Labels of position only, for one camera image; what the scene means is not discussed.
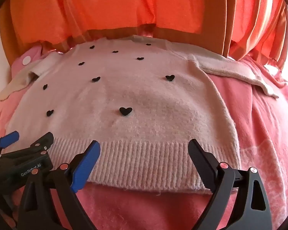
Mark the pink fleece blanket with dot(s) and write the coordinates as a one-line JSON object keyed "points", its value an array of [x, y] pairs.
{"points": [[266, 129]]}

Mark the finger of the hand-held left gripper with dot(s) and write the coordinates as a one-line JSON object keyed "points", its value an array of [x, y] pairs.
{"points": [[42, 140], [8, 140]]}

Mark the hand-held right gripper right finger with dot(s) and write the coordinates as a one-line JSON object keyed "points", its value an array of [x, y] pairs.
{"points": [[201, 165]]}

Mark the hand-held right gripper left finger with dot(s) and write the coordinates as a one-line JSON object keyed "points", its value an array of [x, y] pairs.
{"points": [[85, 166]]}

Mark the pink white-dotted cloth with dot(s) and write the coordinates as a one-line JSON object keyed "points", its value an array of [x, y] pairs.
{"points": [[36, 52]]}

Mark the pale pink heart-dotted sweater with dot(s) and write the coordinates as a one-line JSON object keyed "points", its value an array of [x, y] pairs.
{"points": [[134, 95]]}

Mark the orange curtain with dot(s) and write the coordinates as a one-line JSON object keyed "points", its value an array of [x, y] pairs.
{"points": [[86, 4]]}

